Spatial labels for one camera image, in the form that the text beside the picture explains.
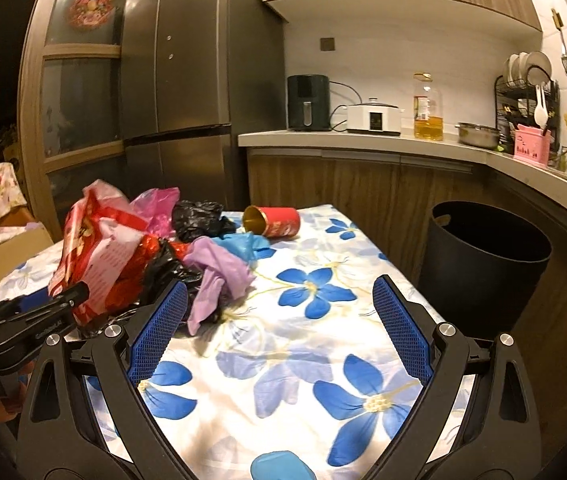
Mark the cooking oil bottle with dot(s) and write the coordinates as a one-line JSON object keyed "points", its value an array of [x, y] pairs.
{"points": [[428, 115]]}

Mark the pink plastic bag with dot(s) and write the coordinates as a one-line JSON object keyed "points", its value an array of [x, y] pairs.
{"points": [[158, 207]]}

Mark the red cylindrical can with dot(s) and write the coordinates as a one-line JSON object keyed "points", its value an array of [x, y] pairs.
{"points": [[278, 222]]}

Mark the white rice spoon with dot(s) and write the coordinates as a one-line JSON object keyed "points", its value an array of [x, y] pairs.
{"points": [[541, 115]]}

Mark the red snack bag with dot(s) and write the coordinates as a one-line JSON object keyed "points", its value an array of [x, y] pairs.
{"points": [[98, 255]]}

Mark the purple plastic bag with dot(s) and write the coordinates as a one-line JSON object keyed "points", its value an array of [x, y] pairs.
{"points": [[218, 270]]}

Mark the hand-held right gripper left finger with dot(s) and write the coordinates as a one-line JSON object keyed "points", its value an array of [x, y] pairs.
{"points": [[163, 325]]}

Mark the pink utensil holder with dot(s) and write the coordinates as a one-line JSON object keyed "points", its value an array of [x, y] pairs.
{"points": [[531, 147]]}

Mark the row of white plates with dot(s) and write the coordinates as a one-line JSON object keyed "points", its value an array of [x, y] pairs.
{"points": [[533, 62]]}

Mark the blue plastic glove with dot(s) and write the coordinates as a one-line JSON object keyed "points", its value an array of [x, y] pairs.
{"points": [[243, 245]]}

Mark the wooden glass panel door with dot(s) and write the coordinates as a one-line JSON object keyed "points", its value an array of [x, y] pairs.
{"points": [[78, 95]]}

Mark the cardboard box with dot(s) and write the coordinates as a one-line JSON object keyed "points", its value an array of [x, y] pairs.
{"points": [[13, 255]]}

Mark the red paper door decoration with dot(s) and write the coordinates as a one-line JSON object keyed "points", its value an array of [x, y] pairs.
{"points": [[89, 8]]}

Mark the blue floral tablecloth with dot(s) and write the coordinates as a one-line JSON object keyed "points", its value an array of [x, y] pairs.
{"points": [[288, 350]]}

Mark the dark wall socket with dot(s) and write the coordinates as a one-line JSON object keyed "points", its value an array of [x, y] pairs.
{"points": [[328, 44]]}

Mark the grey refrigerator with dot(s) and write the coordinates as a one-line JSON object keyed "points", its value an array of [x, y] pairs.
{"points": [[203, 85]]}

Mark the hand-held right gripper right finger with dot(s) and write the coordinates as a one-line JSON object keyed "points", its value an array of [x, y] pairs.
{"points": [[403, 325]]}

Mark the black plastic bag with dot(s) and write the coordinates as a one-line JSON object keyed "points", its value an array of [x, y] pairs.
{"points": [[198, 217], [168, 272]]}

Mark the black air fryer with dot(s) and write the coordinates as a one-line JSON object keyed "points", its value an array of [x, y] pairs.
{"points": [[308, 95]]}

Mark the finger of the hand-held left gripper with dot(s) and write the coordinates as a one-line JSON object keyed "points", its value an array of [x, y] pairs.
{"points": [[38, 305], [33, 337]]}

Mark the black trash bin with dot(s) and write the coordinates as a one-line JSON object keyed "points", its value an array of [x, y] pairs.
{"points": [[483, 280]]}

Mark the steel basin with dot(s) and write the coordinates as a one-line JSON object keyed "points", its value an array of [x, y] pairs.
{"points": [[478, 135]]}

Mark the white rice cooker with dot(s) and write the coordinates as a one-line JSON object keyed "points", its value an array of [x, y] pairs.
{"points": [[363, 120]]}

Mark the black dish rack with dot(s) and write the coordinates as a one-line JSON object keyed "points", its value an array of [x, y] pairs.
{"points": [[506, 110]]}

